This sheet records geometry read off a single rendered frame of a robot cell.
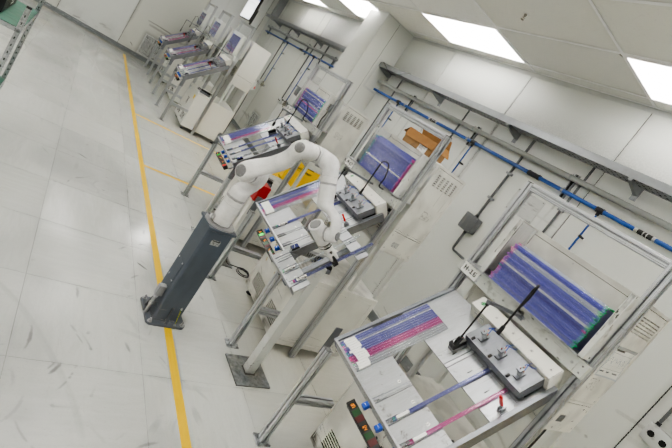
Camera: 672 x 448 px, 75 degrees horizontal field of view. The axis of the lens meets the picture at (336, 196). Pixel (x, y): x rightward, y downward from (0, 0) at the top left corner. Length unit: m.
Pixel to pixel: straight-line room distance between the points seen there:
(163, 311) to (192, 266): 0.34
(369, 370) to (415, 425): 0.32
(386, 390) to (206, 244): 1.29
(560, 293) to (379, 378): 0.88
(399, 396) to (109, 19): 10.03
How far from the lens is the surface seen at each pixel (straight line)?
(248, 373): 2.98
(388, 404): 2.08
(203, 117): 7.30
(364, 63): 6.18
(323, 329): 3.38
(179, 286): 2.81
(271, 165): 2.48
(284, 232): 2.99
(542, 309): 2.21
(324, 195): 2.29
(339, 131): 4.27
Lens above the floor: 1.67
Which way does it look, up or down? 10 degrees down
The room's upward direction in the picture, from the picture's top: 35 degrees clockwise
